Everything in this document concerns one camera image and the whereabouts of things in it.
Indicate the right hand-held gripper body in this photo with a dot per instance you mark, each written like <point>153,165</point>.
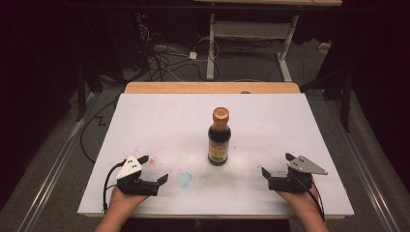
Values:
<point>291,183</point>

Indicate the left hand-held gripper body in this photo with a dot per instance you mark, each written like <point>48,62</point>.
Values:
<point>137,187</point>

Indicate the dark sauce bottle gold cap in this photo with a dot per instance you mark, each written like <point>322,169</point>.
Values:
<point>219,141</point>

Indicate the person's left hand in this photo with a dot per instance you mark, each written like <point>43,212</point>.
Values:
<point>124,199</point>

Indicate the person's right hand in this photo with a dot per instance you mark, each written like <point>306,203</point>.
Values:
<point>303,199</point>

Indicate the white board table cover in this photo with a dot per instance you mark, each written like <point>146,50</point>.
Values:
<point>180,129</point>

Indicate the black stand leg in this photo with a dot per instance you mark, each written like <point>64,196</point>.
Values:
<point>80,96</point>
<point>346,106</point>

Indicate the wooden table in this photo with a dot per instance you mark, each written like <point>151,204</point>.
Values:
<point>193,87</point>

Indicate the white power adapter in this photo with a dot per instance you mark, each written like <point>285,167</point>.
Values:
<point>192,55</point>

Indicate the metal floor rail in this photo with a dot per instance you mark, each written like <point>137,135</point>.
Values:
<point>54,167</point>
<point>364,167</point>

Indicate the white metal desk frame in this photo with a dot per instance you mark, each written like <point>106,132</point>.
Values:
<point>251,29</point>

